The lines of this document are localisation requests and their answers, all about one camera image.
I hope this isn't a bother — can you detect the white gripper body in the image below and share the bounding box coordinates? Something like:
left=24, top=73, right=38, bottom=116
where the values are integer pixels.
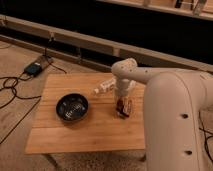
left=114, top=78, right=136, bottom=102

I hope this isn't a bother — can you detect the red pepper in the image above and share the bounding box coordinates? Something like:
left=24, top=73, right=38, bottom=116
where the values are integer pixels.
left=116, top=99, right=124, bottom=112

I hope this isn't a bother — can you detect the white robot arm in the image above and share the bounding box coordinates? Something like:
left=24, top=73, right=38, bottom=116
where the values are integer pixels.
left=111, top=58, right=213, bottom=171

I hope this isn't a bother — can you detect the white tube package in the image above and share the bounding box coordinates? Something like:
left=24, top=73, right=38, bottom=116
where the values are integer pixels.
left=94, top=78, right=116, bottom=95

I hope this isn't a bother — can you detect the black rectangular box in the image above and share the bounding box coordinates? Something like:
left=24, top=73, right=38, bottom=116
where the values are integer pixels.
left=116, top=98, right=132, bottom=118

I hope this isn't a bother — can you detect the wooden table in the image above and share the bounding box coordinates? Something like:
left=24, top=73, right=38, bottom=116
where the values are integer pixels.
left=25, top=73, right=145, bottom=154

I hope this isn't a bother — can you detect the dark round bowl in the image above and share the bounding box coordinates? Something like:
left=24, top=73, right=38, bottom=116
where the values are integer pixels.
left=56, top=93, right=89, bottom=122

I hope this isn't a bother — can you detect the black power adapter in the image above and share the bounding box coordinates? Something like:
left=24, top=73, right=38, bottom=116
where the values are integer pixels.
left=24, top=63, right=42, bottom=76

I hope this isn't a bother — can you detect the upper wooden shelf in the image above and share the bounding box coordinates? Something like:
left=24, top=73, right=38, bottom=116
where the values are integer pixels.
left=97, top=0, right=213, bottom=21

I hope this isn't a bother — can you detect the black floor cable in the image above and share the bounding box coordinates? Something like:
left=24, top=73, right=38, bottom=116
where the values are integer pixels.
left=0, top=61, right=68, bottom=145

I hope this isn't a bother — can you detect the long wall rail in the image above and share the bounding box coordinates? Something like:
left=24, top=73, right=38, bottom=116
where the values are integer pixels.
left=0, top=14, right=213, bottom=72

